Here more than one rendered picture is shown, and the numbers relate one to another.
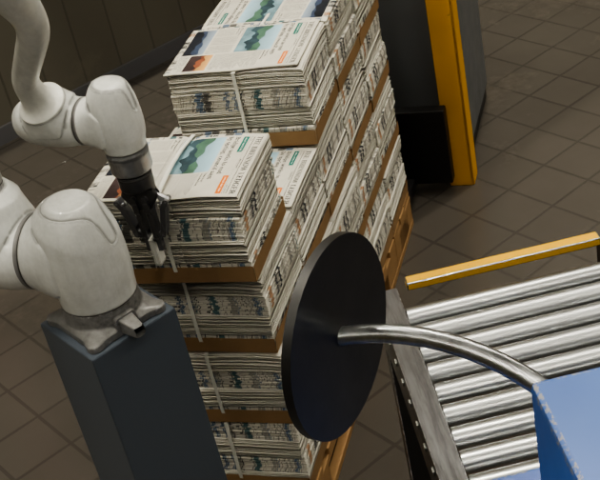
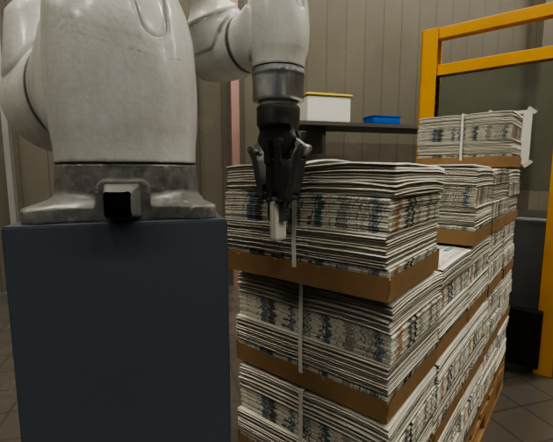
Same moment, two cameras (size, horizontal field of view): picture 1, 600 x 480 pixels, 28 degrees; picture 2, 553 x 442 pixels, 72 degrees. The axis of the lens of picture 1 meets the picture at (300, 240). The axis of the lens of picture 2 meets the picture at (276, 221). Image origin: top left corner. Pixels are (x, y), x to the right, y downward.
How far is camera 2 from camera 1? 2.05 m
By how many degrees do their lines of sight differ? 30
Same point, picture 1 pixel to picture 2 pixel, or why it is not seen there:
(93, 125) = (245, 15)
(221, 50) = not seen: hidden behind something
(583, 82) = not seen: outside the picture
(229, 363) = (323, 413)
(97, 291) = (82, 106)
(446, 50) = not seen: outside the picture
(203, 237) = (336, 223)
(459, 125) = (551, 330)
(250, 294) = (373, 326)
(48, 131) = (202, 34)
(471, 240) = not seen: outside the picture
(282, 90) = (452, 188)
